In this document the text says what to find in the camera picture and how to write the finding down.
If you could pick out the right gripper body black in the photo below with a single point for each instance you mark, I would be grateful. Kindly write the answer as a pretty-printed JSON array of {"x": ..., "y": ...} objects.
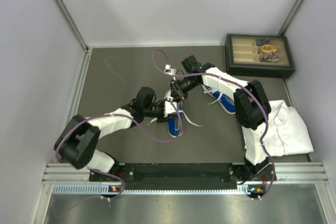
[{"x": 181, "y": 88}]

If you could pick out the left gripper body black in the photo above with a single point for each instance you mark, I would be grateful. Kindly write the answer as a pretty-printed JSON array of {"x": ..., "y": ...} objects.
[{"x": 155, "y": 110}]

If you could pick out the blue sneaker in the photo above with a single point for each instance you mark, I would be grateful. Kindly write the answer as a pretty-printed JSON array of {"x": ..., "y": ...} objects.
[
  {"x": 174, "y": 124},
  {"x": 227, "y": 105}
]

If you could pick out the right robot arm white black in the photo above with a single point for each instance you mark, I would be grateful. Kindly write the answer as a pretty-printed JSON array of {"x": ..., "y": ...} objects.
[{"x": 246, "y": 100}]

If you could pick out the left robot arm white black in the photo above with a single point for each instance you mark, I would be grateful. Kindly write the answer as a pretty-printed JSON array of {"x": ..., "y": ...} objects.
[{"x": 77, "y": 144}]

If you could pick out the black compartment display box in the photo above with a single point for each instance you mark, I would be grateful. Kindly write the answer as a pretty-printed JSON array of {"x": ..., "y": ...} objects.
[{"x": 243, "y": 57}]

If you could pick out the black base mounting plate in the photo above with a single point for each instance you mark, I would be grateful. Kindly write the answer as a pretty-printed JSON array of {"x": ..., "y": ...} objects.
[{"x": 188, "y": 176}]

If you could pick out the blue patterned item in box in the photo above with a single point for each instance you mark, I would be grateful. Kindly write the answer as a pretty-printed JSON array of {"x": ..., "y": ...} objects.
[{"x": 261, "y": 42}]

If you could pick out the yellow item in box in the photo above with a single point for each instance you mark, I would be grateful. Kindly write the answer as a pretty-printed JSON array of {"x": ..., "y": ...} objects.
[{"x": 267, "y": 48}]

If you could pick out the floral item in box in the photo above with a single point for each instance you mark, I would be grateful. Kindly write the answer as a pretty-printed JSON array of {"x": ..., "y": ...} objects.
[{"x": 270, "y": 57}]

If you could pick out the white folded shirt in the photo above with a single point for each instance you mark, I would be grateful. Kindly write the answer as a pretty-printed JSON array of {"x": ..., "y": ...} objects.
[{"x": 287, "y": 134}]

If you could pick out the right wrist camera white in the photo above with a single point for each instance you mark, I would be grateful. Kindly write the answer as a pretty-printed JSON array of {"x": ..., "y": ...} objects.
[{"x": 169, "y": 70}]

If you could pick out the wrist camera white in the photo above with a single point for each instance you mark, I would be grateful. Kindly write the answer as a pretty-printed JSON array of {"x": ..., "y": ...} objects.
[
  {"x": 170, "y": 107},
  {"x": 169, "y": 70}
]

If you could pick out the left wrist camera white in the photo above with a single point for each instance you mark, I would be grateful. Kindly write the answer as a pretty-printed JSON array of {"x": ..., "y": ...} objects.
[{"x": 170, "y": 107}]

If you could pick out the grey slotted cable duct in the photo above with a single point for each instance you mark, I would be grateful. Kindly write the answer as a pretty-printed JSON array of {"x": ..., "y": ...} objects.
[{"x": 105, "y": 189}]

